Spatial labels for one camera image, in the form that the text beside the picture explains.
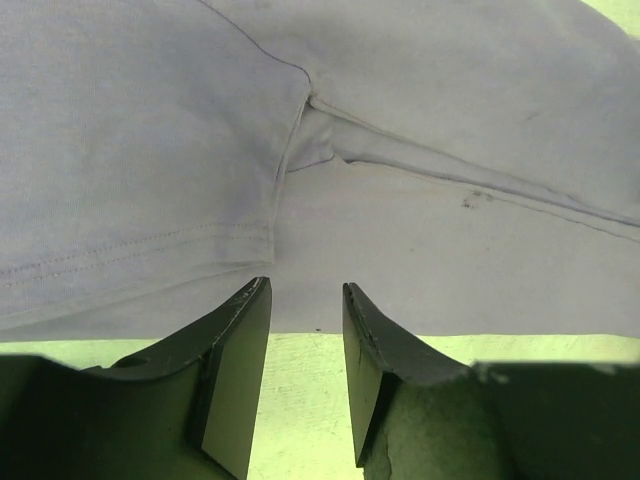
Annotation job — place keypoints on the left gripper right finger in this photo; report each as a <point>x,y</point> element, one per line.
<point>417,413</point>

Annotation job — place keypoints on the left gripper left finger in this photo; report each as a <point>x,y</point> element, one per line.
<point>182,408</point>

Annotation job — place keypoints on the purple t shirt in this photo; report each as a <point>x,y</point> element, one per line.
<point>473,165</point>

